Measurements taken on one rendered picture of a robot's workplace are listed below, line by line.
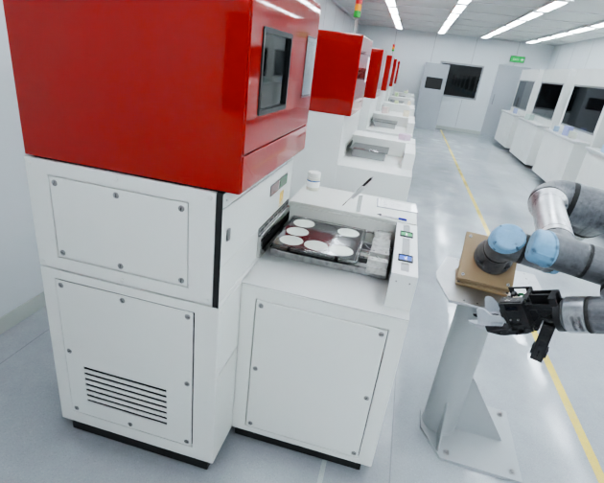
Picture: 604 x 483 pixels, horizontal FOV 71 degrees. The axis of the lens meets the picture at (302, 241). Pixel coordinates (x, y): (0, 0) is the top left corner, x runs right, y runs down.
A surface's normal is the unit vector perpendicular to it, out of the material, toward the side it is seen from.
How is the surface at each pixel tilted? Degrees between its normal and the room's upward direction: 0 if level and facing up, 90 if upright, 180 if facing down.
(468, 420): 90
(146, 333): 90
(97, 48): 90
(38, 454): 0
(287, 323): 90
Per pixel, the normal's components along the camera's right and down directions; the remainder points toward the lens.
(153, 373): -0.24, 0.37
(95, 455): 0.11, -0.91
